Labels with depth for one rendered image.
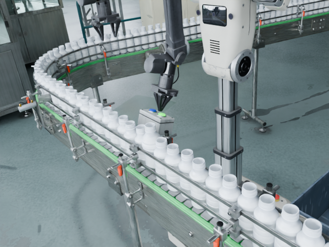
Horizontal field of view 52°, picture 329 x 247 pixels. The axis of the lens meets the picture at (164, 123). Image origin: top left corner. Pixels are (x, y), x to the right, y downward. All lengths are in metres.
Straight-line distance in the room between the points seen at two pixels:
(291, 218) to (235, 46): 0.90
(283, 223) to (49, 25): 5.78
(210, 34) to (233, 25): 0.13
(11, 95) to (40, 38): 2.22
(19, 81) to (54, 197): 1.75
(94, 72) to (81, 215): 1.07
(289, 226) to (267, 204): 0.07
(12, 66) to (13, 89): 0.27
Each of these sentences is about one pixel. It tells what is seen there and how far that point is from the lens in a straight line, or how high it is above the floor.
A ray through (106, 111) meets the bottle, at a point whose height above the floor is 1.16.
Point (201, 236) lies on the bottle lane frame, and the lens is 1.09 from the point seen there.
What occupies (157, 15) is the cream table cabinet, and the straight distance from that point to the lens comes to 5.11.
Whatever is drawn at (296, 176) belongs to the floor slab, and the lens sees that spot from 2.89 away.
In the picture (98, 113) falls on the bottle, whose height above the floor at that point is 1.13.
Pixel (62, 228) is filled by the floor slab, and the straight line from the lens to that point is 2.62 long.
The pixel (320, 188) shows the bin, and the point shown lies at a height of 0.89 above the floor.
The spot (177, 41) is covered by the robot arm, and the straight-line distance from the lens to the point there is 1.25.
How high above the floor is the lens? 1.74
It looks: 29 degrees down
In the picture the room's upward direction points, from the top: 6 degrees counter-clockwise
